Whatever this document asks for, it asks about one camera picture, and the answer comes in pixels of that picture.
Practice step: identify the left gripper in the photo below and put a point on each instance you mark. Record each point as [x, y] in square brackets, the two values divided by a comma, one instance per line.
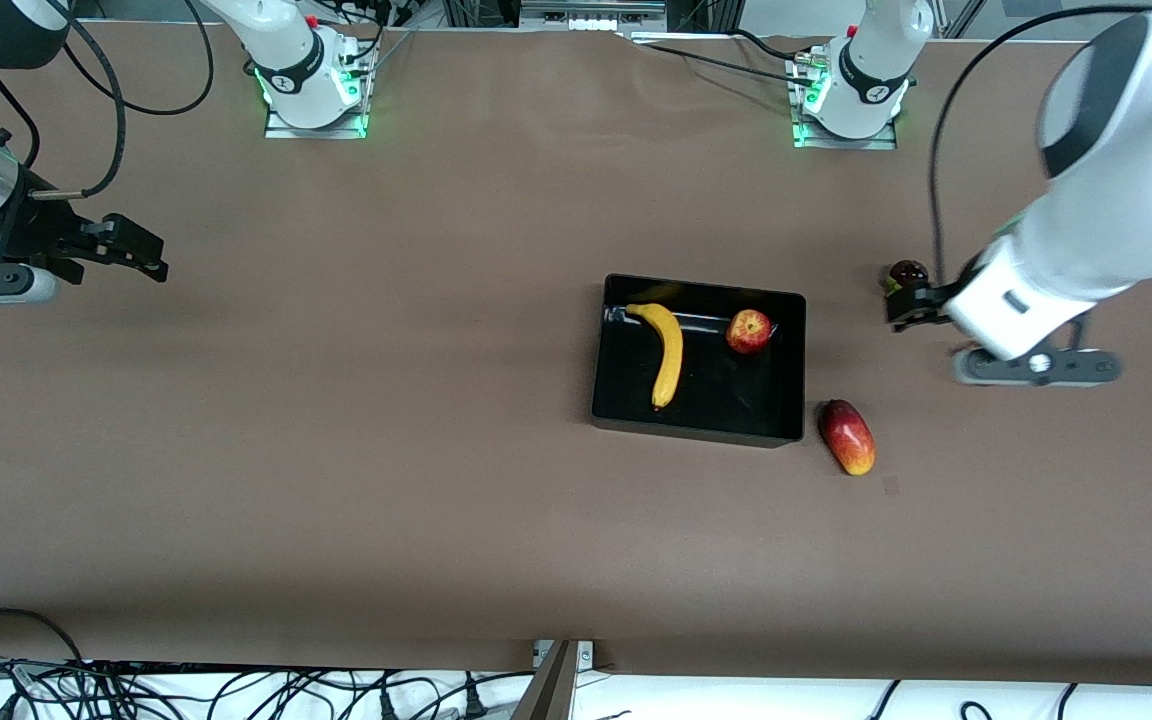
[921, 301]

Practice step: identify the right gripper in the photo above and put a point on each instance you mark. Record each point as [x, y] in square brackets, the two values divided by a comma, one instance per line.
[34, 228]

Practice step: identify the red yellow apple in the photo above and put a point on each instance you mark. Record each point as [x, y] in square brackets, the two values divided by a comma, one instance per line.
[749, 331]

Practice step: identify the black plastic box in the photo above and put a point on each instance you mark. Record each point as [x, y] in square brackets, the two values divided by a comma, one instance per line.
[716, 400]

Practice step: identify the yellow banana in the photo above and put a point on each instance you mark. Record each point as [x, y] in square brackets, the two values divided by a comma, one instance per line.
[671, 355]

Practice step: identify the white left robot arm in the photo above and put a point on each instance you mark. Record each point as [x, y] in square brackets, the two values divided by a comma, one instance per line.
[1126, 130]

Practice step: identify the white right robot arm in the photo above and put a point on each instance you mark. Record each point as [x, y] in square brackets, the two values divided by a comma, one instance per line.
[291, 60]

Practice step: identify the dark purple mangosteen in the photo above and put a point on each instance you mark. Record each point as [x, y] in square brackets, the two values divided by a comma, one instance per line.
[908, 273]

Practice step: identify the red yellow mango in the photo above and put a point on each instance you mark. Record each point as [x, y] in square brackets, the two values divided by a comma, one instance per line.
[847, 438]

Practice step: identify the grey metal bar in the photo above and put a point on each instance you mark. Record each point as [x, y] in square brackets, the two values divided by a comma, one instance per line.
[551, 690]

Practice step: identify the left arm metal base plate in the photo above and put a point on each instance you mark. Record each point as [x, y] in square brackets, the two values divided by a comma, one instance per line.
[881, 142]

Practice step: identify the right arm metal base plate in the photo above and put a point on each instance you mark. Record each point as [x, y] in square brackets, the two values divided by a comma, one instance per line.
[276, 130]

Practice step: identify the aluminium frame with connectors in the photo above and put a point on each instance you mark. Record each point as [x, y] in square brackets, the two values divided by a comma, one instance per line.
[591, 8]

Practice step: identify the silver metal bracket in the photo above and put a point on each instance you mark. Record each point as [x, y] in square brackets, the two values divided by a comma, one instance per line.
[586, 655]

